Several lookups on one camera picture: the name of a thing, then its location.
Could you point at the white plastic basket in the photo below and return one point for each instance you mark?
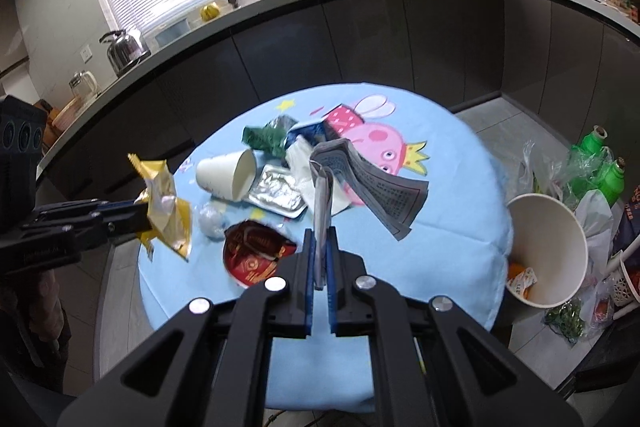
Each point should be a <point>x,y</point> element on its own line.
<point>625,287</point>

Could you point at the glass jug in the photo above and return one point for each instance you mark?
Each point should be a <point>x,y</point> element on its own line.
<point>82,86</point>

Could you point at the blue snack packet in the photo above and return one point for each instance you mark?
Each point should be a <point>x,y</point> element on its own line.
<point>312,132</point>

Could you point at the yellow snack wrapper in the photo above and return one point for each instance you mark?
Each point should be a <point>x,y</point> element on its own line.
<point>165,207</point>

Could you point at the white crumpled tissue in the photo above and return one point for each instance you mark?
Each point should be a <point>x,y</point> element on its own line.
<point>300,162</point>

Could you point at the clear plastic bag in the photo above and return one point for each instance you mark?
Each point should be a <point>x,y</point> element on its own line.
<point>595,217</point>

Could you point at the orange white wrapper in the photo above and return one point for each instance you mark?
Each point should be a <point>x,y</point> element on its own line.
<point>522,282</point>

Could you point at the blue cartoon printed tablecloth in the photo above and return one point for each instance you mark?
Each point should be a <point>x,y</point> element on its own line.
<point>430,267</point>

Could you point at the crumpled clear plastic ball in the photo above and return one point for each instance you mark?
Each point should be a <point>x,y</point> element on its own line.
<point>212,222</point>

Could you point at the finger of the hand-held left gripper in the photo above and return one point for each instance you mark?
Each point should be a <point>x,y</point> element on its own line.
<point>125,208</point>
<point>122,230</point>

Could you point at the white paper cup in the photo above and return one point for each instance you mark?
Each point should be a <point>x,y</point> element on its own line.
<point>220,174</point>

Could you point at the bagged green vegetables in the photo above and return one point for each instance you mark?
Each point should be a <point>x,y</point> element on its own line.
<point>565,319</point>

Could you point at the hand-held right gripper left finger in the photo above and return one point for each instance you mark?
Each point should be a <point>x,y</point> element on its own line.
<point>308,287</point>

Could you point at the white rectangular container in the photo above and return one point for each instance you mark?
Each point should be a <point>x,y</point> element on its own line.
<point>172,32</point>

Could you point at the silver foil tray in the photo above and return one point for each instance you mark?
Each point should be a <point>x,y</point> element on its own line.
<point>275,194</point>

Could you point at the yellow round fruit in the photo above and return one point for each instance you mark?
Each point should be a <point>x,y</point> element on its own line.
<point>210,12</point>

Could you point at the white paper bucket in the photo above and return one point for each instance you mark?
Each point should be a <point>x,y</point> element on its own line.
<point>550,242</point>

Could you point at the green snack wrapper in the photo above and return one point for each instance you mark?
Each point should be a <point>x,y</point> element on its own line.
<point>265,137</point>

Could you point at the grey newspaper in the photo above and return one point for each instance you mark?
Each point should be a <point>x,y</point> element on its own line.
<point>372,187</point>

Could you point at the dark kitchen cabinet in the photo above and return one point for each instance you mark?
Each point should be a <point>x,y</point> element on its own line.
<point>375,37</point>

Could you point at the red crushed paper bowl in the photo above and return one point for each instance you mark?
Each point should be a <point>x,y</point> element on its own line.
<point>255,252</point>

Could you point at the white wall socket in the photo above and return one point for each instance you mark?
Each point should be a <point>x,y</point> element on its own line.
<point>86,52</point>

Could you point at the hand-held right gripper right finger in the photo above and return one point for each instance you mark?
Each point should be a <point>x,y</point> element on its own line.
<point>333,287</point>

